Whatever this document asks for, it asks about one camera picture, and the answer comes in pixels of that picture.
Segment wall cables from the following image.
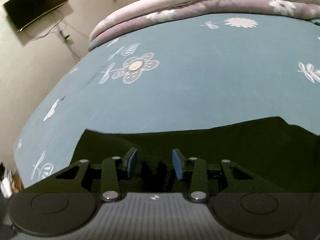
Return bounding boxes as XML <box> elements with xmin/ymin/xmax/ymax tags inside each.
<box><xmin>32</xmin><ymin>17</ymin><xmax>83</xmax><ymax>60</ymax></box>

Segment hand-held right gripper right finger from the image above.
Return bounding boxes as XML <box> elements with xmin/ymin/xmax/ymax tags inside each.
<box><xmin>172</xmin><ymin>149</ymin><xmax>283</xmax><ymax>202</ymax></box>

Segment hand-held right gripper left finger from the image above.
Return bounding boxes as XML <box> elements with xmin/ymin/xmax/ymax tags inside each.
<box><xmin>25</xmin><ymin>148</ymin><xmax>138</xmax><ymax>202</ymax></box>

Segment pink floral quilt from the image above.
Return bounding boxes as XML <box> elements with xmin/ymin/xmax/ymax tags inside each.
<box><xmin>89</xmin><ymin>0</ymin><xmax>320</xmax><ymax>50</ymax></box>

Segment black drawstring pants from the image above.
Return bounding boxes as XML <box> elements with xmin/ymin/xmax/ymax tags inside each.
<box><xmin>67</xmin><ymin>116</ymin><xmax>320</xmax><ymax>193</ymax></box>

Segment wall television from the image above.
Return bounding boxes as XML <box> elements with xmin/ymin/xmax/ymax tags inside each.
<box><xmin>3</xmin><ymin>0</ymin><xmax>68</xmax><ymax>32</ymax></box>

